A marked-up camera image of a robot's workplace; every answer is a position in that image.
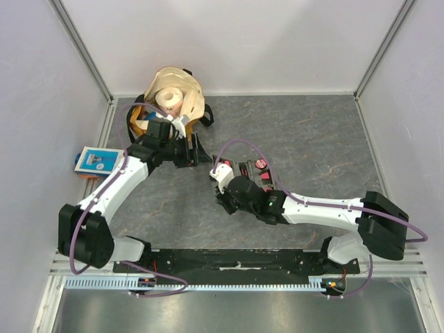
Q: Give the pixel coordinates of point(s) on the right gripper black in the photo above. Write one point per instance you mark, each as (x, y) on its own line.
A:
(225, 200)

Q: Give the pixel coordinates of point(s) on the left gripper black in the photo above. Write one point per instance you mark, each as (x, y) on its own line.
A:
(200, 155)

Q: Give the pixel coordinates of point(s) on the grey plastic tool case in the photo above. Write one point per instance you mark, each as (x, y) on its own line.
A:
(256, 169)

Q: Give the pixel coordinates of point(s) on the hex key set red holder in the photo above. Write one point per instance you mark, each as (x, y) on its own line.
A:
(266, 179)

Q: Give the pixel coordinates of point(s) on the red black utility knife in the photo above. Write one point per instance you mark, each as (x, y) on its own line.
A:
(243, 167)

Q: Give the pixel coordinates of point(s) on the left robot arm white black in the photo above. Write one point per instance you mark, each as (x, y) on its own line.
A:
(84, 229)

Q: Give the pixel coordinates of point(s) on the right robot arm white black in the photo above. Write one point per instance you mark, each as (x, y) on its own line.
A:
(368, 222)

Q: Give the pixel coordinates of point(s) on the yellow canvas tool bag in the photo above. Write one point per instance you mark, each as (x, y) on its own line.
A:
(194, 105)

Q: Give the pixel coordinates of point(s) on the black electrical tape roll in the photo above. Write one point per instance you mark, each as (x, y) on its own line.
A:
(261, 164)

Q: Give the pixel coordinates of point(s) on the blue box inside bag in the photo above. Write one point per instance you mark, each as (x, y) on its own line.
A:
(151, 115)

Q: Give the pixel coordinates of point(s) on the white tape roll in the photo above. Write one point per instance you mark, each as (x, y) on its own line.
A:
(169, 100)

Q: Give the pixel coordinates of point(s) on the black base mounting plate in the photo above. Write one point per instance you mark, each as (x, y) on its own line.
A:
(244, 265)

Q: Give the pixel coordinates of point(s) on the blue white cardboard box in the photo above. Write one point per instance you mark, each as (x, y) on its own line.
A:
(97, 162)

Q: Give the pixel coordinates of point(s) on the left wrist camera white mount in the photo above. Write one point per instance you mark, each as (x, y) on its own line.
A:
(178, 125)

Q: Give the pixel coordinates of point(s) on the white slotted cable duct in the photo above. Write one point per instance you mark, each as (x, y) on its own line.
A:
(141, 283)

